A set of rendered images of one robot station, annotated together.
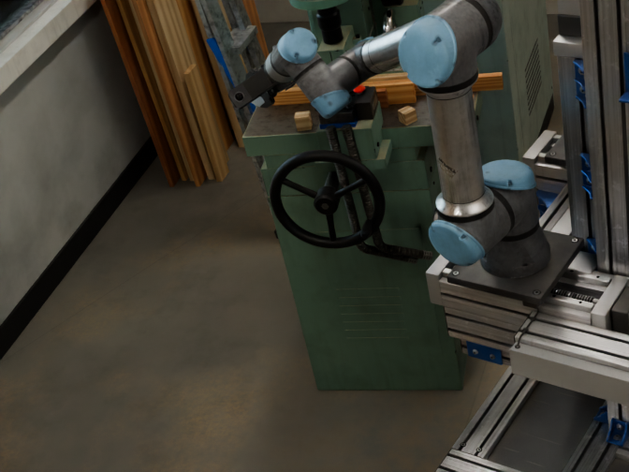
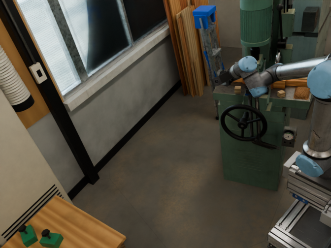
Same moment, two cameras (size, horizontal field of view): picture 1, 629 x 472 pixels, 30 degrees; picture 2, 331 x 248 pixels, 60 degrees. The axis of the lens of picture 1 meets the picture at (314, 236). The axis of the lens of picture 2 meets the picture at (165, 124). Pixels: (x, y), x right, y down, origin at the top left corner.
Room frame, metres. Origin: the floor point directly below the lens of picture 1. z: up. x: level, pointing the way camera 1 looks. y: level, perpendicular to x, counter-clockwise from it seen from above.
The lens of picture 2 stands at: (1.01, 0.08, 1.99)
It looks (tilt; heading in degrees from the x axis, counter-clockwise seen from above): 38 degrees down; 14
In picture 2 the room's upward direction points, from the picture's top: 13 degrees counter-clockwise
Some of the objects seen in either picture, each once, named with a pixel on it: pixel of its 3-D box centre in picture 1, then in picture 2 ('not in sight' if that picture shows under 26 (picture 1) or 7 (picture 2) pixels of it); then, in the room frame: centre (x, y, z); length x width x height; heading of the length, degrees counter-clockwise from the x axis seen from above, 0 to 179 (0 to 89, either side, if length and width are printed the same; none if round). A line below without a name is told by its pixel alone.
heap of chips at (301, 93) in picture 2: not in sight; (302, 91); (2.56, -0.42, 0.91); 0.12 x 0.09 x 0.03; 161
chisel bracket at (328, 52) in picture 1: (338, 51); (255, 64); (2.76, -0.17, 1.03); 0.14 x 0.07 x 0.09; 161
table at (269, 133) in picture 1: (359, 128); (259, 95); (2.63, -0.18, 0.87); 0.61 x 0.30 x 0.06; 71
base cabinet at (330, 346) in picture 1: (384, 237); (256, 131); (2.86, -0.20, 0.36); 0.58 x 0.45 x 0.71; 161
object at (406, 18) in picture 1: (406, 21); (284, 54); (2.87, -0.37, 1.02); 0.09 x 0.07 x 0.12; 71
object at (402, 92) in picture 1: (373, 95); (267, 82); (2.68, -0.23, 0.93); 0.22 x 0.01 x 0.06; 71
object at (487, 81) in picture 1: (382, 89); (271, 80); (2.71, -0.26, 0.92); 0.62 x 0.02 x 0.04; 71
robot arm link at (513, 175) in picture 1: (505, 195); not in sight; (2.01, -0.41, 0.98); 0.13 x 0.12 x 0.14; 130
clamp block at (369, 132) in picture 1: (351, 131); (256, 97); (2.55, -0.15, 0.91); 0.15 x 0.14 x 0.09; 71
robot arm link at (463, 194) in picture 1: (457, 140); (323, 122); (1.93, -0.31, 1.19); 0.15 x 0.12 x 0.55; 130
